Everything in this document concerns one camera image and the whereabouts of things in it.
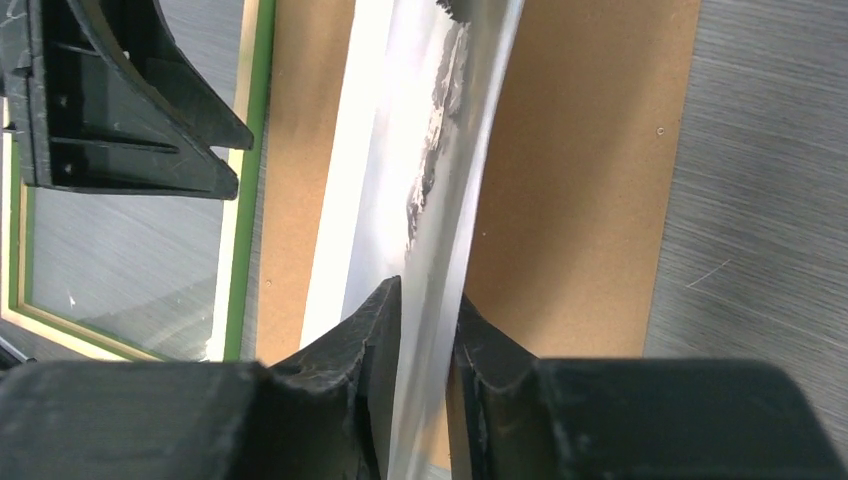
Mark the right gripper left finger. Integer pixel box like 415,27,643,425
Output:
1,277,402,479

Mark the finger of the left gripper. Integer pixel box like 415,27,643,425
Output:
67,1,254,150
19,1,239,200

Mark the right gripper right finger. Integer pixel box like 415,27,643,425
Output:
447,300,847,479

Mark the wooden picture frame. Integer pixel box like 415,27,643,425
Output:
0,0,278,364

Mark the brown backing board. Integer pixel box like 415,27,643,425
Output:
255,1,700,363

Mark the photo with white borders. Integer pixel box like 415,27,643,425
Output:
301,1,523,479

